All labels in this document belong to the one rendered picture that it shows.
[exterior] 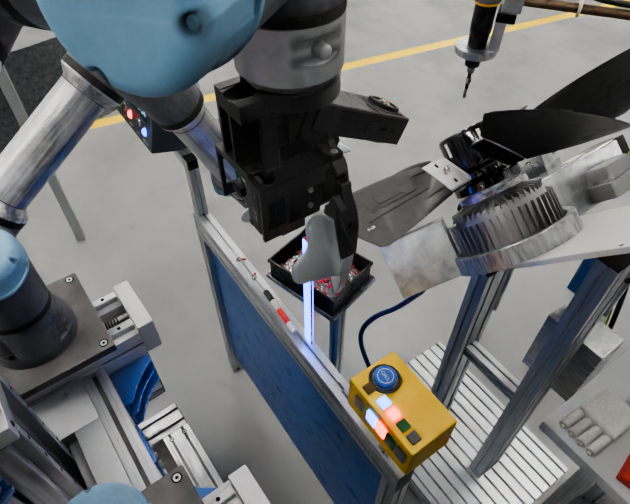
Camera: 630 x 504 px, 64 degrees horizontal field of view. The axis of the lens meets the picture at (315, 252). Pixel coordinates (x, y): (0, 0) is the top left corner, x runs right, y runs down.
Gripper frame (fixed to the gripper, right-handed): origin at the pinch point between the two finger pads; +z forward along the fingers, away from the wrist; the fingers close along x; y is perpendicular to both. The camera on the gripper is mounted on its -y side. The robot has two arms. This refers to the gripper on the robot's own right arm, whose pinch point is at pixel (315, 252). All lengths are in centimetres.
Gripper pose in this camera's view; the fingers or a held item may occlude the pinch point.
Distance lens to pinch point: 50.7
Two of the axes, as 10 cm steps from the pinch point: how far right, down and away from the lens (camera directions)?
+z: 0.0, 6.8, 7.4
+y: -8.2, 4.2, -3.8
